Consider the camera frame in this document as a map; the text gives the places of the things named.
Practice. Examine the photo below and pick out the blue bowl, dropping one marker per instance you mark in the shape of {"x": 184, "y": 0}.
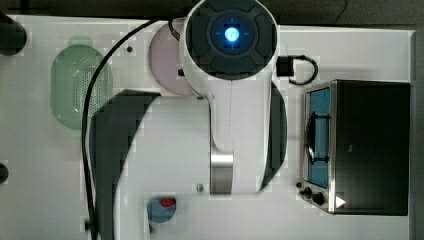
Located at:
{"x": 157, "y": 213}

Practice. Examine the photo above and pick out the red strawberry in bowl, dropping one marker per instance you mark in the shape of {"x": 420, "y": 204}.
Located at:
{"x": 168, "y": 202}

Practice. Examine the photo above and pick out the black camera with cable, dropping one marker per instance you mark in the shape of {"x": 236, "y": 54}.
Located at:
{"x": 286, "y": 67}

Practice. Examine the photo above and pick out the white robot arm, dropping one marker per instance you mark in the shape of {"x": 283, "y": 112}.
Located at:
{"x": 172, "y": 167}

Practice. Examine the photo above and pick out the black toaster oven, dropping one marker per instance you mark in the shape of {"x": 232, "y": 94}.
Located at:
{"x": 356, "y": 147}

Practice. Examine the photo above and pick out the green perforated colander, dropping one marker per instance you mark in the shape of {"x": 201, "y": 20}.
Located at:
{"x": 71, "y": 73}

